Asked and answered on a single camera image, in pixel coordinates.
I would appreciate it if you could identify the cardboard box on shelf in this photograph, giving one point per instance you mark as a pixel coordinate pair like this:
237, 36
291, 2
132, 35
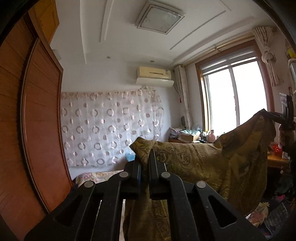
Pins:
188, 138

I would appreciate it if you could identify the floral quilt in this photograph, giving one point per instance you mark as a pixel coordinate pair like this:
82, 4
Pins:
96, 177

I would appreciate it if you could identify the blue tissue box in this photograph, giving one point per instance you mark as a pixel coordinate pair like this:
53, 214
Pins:
130, 156

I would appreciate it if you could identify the ceiling light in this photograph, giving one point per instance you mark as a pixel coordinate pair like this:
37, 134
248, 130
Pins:
158, 17

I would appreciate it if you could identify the white circle-pattern curtain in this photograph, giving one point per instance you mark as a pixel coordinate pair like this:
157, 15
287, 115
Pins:
99, 127

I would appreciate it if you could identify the right hand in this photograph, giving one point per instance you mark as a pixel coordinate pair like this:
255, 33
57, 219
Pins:
286, 137

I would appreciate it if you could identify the olive gold patterned garment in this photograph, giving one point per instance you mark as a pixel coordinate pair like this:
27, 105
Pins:
235, 166

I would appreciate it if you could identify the wooden wardrobe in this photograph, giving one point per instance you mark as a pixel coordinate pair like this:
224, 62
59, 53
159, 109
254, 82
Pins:
34, 174

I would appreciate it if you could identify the air conditioner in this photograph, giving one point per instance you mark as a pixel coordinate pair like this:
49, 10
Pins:
154, 77

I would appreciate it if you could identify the pink bottle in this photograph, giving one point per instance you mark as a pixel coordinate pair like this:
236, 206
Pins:
211, 137

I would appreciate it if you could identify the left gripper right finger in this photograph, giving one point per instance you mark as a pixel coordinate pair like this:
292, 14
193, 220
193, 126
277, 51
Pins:
197, 211

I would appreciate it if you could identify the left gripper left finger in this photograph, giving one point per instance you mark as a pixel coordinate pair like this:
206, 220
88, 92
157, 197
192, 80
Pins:
91, 211

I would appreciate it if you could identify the window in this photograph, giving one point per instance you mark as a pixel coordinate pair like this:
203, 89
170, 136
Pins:
234, 85

